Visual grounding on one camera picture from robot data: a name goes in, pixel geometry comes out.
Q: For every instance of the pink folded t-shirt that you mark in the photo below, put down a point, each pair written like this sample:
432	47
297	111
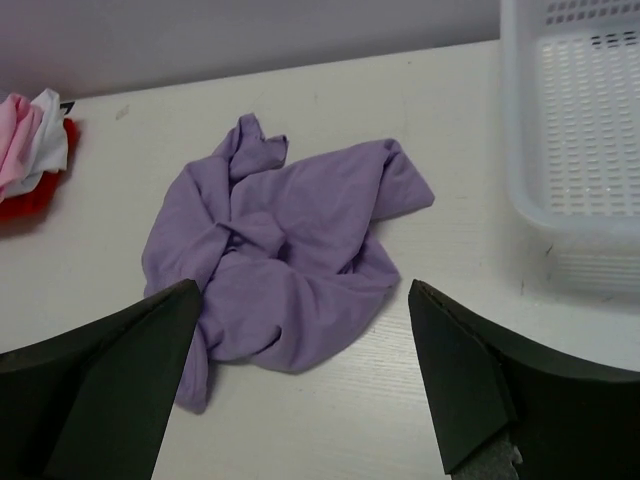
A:
20	121

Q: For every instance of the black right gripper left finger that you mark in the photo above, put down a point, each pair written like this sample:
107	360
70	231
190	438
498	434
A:
94	402

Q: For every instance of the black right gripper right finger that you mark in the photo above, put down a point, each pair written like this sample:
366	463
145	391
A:
506	407

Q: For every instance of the white plastic basket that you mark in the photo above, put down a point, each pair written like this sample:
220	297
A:
570	93

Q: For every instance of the purple t-shirt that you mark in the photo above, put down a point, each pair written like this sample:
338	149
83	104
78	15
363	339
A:
282	253

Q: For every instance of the red folded t-shirt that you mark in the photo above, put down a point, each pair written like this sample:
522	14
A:
39	199

